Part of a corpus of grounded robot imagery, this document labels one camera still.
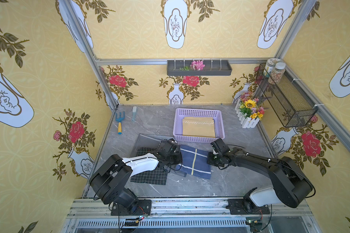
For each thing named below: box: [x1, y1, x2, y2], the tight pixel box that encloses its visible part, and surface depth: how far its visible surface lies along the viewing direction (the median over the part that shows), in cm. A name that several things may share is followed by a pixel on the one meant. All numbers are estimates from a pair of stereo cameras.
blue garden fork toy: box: [115, 111, 125, 135], surface depth 112 cm
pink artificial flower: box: [189, 59, 206, 71], surface depth 90 cm
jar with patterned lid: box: [262, 57, 281, 78], surface depth 88 cm
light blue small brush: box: [131, 105, 138, 122], surface depth 119 cm
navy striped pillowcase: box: [176, 144, 211, 180], surface depth 89 cm
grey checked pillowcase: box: [166, 164, 188, 178], surface depth 86 cm
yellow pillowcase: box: [182, 116, 216, 138], surface depth 108 cm
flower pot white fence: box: [234, 91, 265, 129], surface depth 100 cm
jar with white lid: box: [267, 62, 286, 85], surface depth 82 cm
